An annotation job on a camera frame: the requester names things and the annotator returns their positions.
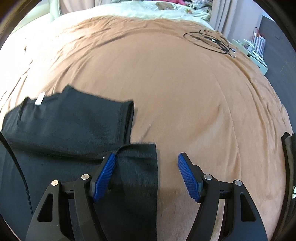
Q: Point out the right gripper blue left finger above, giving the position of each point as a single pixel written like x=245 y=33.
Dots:
x=102 y=176

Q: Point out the cream bed sheet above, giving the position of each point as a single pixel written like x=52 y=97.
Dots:
x=139 y=9

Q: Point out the brown bed blanket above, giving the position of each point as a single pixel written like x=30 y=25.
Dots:
x=218 y=109

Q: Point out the right pink curtain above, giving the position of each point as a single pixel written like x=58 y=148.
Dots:
x=235 y=19

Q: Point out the white nightstand right of bed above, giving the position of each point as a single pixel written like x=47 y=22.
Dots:
x=250 y=53

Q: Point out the striped gift bag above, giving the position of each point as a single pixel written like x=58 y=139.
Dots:
x=258 y=42

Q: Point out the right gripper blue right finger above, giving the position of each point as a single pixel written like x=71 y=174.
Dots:
x=190 y=175

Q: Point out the stack of folded dark clothes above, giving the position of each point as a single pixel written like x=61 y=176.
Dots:
x=287 y=220

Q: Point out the brown teddy bear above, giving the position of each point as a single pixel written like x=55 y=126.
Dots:
x=162 y=5

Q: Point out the black sleeveless shirt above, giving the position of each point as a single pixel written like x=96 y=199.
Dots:
x=50 y=149

